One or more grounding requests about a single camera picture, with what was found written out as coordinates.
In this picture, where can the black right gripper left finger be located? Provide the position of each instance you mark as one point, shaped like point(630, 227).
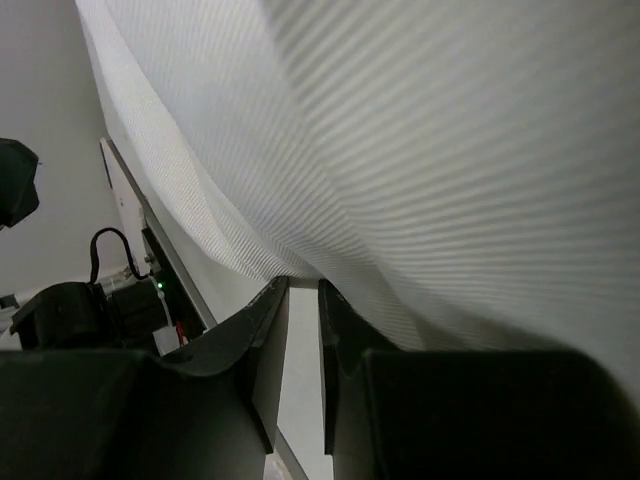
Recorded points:
point(207, 410)

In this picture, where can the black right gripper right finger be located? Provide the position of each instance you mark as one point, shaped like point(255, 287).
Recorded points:
point(395, 414)

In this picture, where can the white pleated skirt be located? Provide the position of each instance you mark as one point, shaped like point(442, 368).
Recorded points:
point(465, 173)

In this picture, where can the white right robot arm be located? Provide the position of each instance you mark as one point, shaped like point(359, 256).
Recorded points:
point(82, 315)

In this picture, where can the aluminium table edge rail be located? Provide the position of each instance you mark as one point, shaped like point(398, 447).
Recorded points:
point(153, 253)

